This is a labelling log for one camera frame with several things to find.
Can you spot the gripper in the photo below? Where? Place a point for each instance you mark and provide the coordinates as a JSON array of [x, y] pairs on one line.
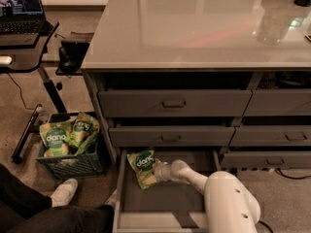
[[162, 172]]

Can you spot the green rice chip bag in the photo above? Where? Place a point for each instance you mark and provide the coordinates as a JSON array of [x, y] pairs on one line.
[[143, 164]]

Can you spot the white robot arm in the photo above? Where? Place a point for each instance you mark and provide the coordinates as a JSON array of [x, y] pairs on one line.
[[230, 207]]

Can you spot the open bottom left drawer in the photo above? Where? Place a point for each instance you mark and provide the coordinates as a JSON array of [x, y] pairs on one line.
[[163, 208]]

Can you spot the middle left grey drawer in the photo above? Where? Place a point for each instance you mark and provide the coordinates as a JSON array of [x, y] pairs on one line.
[[168, 136]]

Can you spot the grey drawer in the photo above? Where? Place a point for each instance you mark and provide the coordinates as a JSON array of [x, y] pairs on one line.
[[168, 136], [174, 103], [266, 160], [279, 102], [272, 136]]

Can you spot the top left grey drawer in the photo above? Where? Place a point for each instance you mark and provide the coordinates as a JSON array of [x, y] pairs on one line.
[[174, 103]]

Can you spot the middle right grey drawer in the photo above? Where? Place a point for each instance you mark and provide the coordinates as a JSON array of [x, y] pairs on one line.
[[272, 136]]

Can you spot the chip bag right in crate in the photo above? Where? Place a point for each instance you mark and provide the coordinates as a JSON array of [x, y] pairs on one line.
[[83, 127]]

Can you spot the chip bag in crate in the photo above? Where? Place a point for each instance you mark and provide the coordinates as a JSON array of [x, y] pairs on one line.
[[83, 127], [55, 137]]

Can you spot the bottom right grey drawer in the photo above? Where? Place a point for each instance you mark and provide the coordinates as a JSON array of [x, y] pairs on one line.
[[266, 160]]

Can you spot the chip bag left in crate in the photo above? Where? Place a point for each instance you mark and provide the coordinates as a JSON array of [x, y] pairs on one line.
[[55, 137]]

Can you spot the grey cabinet with glass counter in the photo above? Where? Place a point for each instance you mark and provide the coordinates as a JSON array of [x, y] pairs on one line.
[[199, 44]]

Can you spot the top right grey drawer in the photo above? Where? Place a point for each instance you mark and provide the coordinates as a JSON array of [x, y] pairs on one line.
[[279, 102]]

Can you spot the dark green plastic crate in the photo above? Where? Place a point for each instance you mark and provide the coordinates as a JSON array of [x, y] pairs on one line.
[[79, 162]]

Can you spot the white sneaker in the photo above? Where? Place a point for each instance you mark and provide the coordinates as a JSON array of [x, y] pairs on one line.
[[64, 193]]

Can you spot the person leg black trousers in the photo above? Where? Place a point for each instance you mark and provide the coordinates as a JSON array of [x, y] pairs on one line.
[[25, 210]]

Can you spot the black device on stand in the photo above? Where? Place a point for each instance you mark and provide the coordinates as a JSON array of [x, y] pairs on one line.
[[72, 52]]

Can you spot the black side desk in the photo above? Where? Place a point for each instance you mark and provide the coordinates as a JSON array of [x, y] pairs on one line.
[[26, 61]]

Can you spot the open black laptop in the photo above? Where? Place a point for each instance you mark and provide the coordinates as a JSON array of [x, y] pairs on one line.
[[21, 16]]

